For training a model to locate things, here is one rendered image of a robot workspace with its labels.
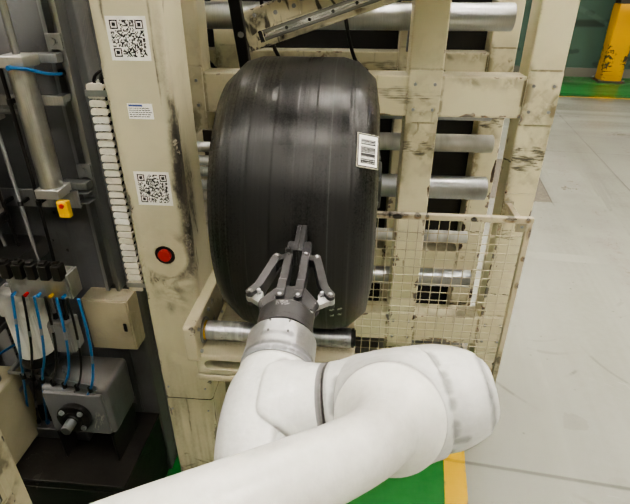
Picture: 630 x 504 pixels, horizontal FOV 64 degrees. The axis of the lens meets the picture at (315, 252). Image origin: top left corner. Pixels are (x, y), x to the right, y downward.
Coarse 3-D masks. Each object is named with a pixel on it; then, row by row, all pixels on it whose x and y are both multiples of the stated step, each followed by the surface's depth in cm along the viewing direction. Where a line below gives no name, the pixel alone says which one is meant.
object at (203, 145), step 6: (198, 132) 149; (204, 132) 153; (210, 132) 152; (198, 138) 149; (204, 138) 154; (210, 138) 153; (198, 144) 142; (204, 144) 142; (198, 150) 143; (204, 150) 142; (204, 156) 143; (204, 162) 143; (204, 168) 146; (204, 174) 146; (204, 180) 147; (204, 186) 147; (204, 192) 149; (204, 198) 150; (204, 204) 150
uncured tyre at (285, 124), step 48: (240, 96) 88; (288, 96) 86; (336, 96) 86; (240, 144) 84; (288, 144) 83; (336, 144) 83; (240, 192) 83; (288, 192) 83; (336, 192) 82; (240, 240) 85; (288, 240) 85; (336, 240) 84; (240, 288) 91; (336, 288) 89
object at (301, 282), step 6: (306, 252) 77; (306, 258) 76; (300, 264) 75; (306, 264) 75; (300, 270) 74; (306, 270) 74; (300, 276) 73; (306, 276) 74; (300, 282) 71; (306, 282) 74; (300, 288) 70; (294, 294) 69; (300, 294) 69; (300, 300) 69
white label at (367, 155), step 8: (360, 136) 84; (368, 136) 84; (376, 136) 85; (360, 144) 83; (368, 144) 84; (376, 144) 84; (360, 152) 83; (368, 152) 84; (376, 152) 84; (360, 160) 83; (368, 160) 83; (376, 160) 84; (368, 168) 83; (376, 168) 84
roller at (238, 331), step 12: (204, 324) 113; (216, 324) 113; (228, 324) 113; (240, 324) 113; (252, 324) 113; (204, 336) 113; (216, 336) 112; (228, 336) 112; (240, 336) 112; (324, 336) 110; (336, 336) 110; (348, 336) 110
